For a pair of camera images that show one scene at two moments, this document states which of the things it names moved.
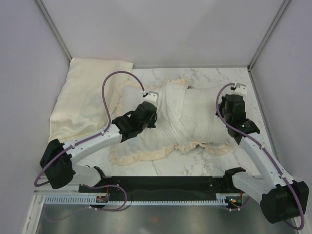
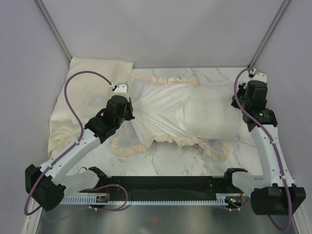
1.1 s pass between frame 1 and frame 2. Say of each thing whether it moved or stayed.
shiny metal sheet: stayed
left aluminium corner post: stayed
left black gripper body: moved
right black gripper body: moved
